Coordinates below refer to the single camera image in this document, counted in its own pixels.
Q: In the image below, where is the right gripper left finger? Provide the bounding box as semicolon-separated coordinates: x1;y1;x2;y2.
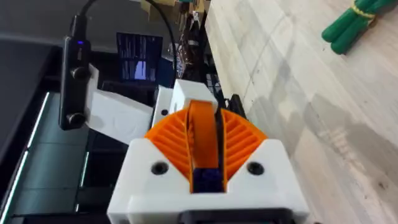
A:
107;100;220;224

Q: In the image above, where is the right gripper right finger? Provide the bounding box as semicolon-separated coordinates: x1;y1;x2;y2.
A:
217;108;305;202

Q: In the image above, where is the green vegetable bundle toy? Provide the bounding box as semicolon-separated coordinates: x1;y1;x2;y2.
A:
321;0;398;56

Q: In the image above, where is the dark computer screen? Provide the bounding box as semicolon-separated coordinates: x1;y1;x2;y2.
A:
116;31;164;83

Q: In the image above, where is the heap of cables and tools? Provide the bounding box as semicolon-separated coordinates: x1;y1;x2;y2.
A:
175;0;222;94

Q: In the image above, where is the thin black cable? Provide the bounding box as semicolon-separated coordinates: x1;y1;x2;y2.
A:
144;0;178;77

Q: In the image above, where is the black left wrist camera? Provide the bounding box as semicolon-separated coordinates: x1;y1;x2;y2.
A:
58;14;93;131

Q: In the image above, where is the black camera cable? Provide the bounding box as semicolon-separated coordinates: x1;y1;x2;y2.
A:
73;0;99;19

